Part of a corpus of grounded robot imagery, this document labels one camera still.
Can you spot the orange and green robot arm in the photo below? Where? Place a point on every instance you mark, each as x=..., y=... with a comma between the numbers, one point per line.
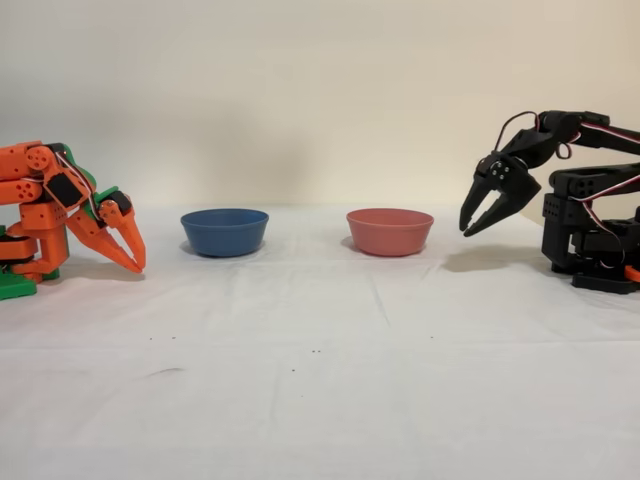
x=45, y=215

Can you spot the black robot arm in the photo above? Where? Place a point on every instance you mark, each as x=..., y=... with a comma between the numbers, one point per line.
x=565, y=220

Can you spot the blue bowl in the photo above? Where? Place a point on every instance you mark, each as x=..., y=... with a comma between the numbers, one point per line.
x=225, y=235

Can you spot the pink bowl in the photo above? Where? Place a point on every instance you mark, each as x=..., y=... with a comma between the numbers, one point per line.
x=390, y=235

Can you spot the small orange clamp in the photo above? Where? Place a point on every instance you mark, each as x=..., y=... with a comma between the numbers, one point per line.
x=634, y=274

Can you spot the white tablecloth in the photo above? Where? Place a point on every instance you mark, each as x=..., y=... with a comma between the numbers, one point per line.
x=300, y=400

